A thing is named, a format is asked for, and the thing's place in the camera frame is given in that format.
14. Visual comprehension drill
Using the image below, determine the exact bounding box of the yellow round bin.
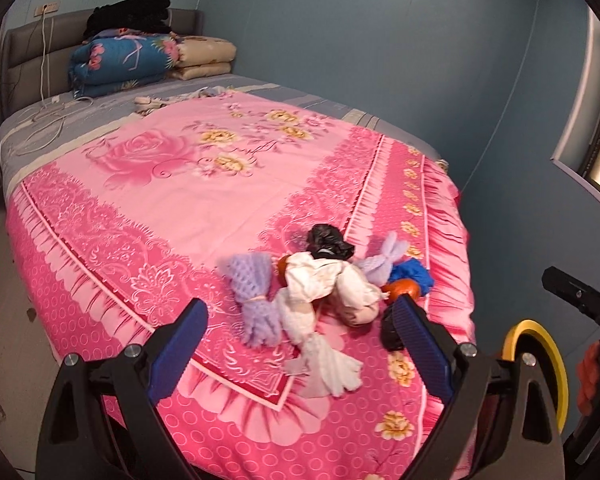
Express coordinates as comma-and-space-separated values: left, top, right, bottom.
502, 320, 569, 433

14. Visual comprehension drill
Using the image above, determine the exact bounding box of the white wrapped fruit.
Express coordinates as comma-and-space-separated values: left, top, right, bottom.
285, 251, 382, 327

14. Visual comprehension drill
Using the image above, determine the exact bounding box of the beige folded quilt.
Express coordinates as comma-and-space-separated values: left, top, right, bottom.
167, 35, 237, 81

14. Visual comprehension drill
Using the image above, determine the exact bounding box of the white charging cable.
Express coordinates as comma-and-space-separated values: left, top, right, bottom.
7, 10, 98, 157

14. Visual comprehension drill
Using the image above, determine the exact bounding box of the blue floral folded quilt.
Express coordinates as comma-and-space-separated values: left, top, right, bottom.
69, 31, 183, 100

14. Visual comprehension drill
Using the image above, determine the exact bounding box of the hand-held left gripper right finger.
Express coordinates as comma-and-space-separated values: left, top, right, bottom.
397, 294, 566, 480

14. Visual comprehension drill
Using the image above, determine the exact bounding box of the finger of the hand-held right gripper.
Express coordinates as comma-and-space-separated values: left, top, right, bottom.
541, 266, 600, 332

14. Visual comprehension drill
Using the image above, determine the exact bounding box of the grey padded headboard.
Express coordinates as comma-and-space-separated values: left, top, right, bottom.
0, 8, 203, 126

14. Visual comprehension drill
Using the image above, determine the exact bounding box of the black plastic bag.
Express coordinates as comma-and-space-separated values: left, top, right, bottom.
306, 224, 356, 262
380, 305, 407, 353

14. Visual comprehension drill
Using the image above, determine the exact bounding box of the person's right hand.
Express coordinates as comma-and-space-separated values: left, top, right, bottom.
576, 339, 600, 415

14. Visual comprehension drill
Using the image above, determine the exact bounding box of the window with grey frame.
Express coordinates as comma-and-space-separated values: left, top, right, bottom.
551, 7, 600, 211

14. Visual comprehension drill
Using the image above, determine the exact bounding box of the white foam fruit net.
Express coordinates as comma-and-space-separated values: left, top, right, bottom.
274, 290, 362, 397

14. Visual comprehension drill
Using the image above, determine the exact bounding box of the white crumpled cloth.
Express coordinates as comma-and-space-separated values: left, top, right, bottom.
132, 94, 173, 114

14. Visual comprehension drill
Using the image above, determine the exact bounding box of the black folded clothing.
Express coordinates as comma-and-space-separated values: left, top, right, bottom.
82, 0, 173, 41

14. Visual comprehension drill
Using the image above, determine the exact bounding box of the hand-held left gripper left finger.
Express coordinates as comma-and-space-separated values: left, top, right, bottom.
35, 297, 211, 480

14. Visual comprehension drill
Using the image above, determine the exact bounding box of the purple foam fruit net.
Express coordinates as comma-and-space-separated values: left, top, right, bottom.
219, 254, 283, 347
354, 232, 409, 286

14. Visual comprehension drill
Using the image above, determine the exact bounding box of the pink floral bedsheet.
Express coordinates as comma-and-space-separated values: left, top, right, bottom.
5, 87, 481, 480

